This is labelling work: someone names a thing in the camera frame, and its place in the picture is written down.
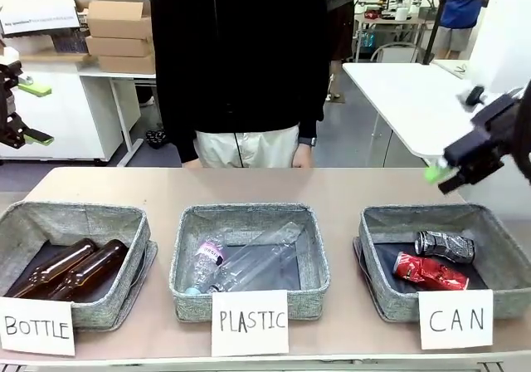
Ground person's left hand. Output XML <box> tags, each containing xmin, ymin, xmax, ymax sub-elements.
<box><xmin>291</xmin><ymin>142</ymin><xmax>313</xmax><ymax>169</ymax></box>

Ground grey fabric basket plastic label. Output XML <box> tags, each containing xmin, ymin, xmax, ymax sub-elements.
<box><xmin>168</xmin><ymin>203</ymin><xmax>332</xmax><ymax>322</ymax></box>

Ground white paper sign PLASTIC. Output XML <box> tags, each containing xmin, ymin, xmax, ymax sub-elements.
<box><xmin>211</xmin><ymin>290</ymin><xmax>290</xmax><ymax>357</ymax></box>

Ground black right arm cable sleeve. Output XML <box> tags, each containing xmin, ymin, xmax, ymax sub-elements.
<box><xmin>512</xmin><ymin>79</ymin><xmax>531</xmax><ymax>186</ymax></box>

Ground grey fabric basket can label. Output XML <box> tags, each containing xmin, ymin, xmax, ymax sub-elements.
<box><xmin>353</xmin><ymin>203</ymin><xmax>531</xmax><ymax>322</ymax></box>

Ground grey fabric basket bottle label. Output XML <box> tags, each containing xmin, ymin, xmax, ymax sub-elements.
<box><xmin>0</xmin><ymin>200</ymin><xmax>158</xmax><ymax>331</ymax></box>

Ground red soda can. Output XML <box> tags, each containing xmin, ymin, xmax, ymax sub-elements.
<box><xmin>392</xmin><ymin>250</ymin><xmax>470</xmax><ymax>292</ymax></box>

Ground white paper sign BOTTLE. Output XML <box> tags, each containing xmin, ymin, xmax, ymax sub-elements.
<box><xmin>0</xmin><ymin>296</ymin><xmax>76</xmax><ymax>356</ymax></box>

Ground closed flat cardboard box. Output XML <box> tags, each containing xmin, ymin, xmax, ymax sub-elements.
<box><xmin>85</xmin><ymin>35</ymin><xmax>155</xmax><ymax>57</ymax></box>
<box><xmin>97</xmin><ymin>51</ymin><xmax>157</xmax><ymax>75</ymax></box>

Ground black silver soda can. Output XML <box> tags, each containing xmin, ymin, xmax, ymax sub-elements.
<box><xmin>414</xmin><ymin>229</ymin><xmax>476</xmax><ymax>262</ymax></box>

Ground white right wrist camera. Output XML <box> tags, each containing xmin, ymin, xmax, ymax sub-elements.
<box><xmin>455</xmin><ymin>84</ymin><xmax>493</xmax><ymax>112</ymax></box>

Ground background person dark clothing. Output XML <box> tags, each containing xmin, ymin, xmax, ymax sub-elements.
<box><xmin>325</xmin><ymin>0</ymin><xmax>374</xmax><ymax>101</ymax></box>

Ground white desk with legs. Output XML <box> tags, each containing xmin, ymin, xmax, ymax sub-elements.
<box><xmin>78</xmin><ymin>62</ymin><xmax>158</xmax><ymax>168</ymax></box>

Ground black pole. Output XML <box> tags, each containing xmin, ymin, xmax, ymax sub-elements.
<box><xmin>421</xmin><ymin>0</ymin><xmax>453</xmax><ymax>65</ymax></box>

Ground brown glass bottle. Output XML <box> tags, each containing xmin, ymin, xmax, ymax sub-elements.
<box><xmin>47</xmin><ymin>238</ymin><xmax>129</xmax><ymax>301</ymax></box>
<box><xmin>3</xmin><ymin>237</ymin><xmax>97</xmax><ymax>298</ymax></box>

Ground background person blue shorts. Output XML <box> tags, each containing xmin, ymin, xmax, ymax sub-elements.
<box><xmin>435</xmin><ymin>0</ymin><xmax>493</xmax><ymax>60</ymax></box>

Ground white paper sign CAN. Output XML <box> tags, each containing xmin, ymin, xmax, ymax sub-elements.
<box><xmin>417</xmin><ymin>288</ymin><xmax>494</xmax><ymax>350</ymax></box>

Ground white side table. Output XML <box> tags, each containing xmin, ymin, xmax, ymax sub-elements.
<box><xmin>342</xmin><ymin>61</ymin><xmax>519</xmax><ymax>168</ymax></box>

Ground large clear plastic bottle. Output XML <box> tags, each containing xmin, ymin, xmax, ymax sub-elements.
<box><xmin>209</xmin><ymin>221</ymin><xmax>302</xmax><ymax>294</ymax></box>

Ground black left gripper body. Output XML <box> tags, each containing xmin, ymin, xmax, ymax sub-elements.
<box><xmin>0</xmin><ymin>62</ymin><xmax>24</xmax><ymax>149</ymax></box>

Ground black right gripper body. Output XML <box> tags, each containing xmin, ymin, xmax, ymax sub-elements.
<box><xmin>443</xmin><ymin>94</ymin><xmax>524</xmax><ymax>170</ymax></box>

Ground person in black jacket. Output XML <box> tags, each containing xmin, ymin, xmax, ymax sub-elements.
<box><xmin>149</xmin><ymin>0</ymin><xmax>333</xmax><ymax>169</ymax></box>

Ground metal frame chair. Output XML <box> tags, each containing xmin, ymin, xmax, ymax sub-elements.
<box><xmin>370</xmin><ymin>42</ymin><xmax>420</xmax><ymax>64</ymax></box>

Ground black patterned shoe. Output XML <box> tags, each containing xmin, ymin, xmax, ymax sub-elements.
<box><xmin>145</xmin><ymin>129</ymin><xmax>167</xmax><ymax>148</ymax></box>

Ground open cardboard box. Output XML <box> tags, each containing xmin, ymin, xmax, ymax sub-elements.
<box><xmin>85</xmin><ymin>0</ymin><xmax>153</xmax><ymax>40</ymax></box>

